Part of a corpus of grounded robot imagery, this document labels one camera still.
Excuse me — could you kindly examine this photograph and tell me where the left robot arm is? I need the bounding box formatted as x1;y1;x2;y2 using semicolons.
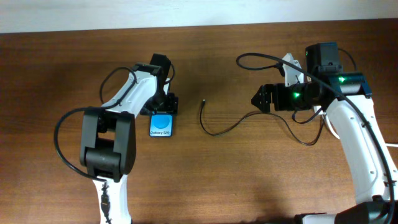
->
80;54;178;223

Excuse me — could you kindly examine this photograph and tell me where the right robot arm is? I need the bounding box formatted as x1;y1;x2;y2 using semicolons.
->
251;42;397;223

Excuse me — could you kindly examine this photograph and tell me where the blue Galaxy smartphone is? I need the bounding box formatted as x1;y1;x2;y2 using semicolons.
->
149;114;173;138

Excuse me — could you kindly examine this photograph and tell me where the black USB charging cable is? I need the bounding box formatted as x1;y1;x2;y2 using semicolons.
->
198;48;358;146

